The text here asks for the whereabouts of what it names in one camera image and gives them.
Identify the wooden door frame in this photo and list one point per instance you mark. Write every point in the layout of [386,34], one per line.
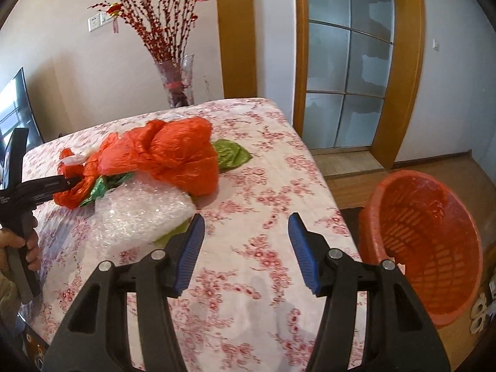
[407,85]

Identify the flat screen television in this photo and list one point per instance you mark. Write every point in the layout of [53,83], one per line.
[19,116]

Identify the red blossom branches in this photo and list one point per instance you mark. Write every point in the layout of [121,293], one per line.
[159,19]

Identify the white slippers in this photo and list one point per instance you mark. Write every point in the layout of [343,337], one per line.
[480,312]

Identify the light green plastic bag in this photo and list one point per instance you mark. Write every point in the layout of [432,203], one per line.
[232,155]
[170,234]

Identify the person's left forearm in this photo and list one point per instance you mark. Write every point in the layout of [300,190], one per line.
[7,294]

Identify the clear glass vase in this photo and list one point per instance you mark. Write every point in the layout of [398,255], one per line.
[176,81]

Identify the white light switch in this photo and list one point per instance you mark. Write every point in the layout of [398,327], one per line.
[436,45]

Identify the wooden doorway trim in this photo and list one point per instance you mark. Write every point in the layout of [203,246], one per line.
[236,35]

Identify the frosted glass panel door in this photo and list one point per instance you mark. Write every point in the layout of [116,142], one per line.
[348,66]

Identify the white plastic scrap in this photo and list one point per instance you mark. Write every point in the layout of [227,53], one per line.
[75,159]

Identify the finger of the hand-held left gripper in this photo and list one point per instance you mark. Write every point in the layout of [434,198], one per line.
[46,186]

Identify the white wall socket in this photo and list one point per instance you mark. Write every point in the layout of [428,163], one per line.
[97,22]

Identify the person's left hand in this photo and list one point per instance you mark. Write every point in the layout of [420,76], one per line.
[34,252]

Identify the red gold lantern ornament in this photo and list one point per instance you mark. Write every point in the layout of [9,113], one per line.
[114,9]

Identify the clear bubble wrap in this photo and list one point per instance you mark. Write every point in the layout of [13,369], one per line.
[143,217]

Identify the orange plastic waste basket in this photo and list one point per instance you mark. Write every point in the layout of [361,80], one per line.
[426,248]

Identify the red plastic bag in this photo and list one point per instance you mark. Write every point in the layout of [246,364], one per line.
[174,155]

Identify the floral pink tablecloth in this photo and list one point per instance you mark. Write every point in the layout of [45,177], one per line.
[252,186]

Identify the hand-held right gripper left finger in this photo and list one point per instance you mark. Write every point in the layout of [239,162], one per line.
[189,248]

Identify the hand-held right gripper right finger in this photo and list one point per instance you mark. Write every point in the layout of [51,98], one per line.
[304,248]

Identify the dark green plastic bag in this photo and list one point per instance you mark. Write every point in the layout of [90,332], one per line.
[99,190]

